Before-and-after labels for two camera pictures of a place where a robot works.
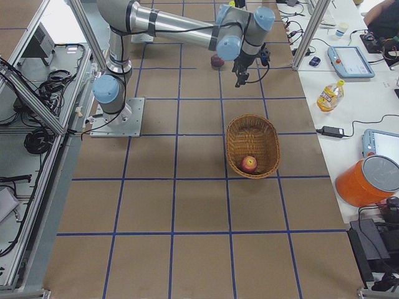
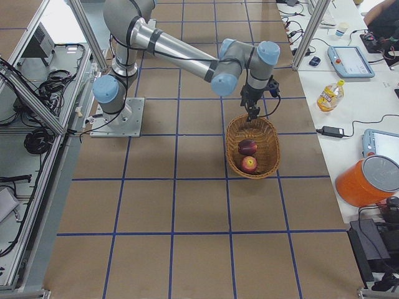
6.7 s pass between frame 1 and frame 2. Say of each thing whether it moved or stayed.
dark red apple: moved
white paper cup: stayed
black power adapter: stayed
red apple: stayed
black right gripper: moved
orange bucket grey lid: stayed
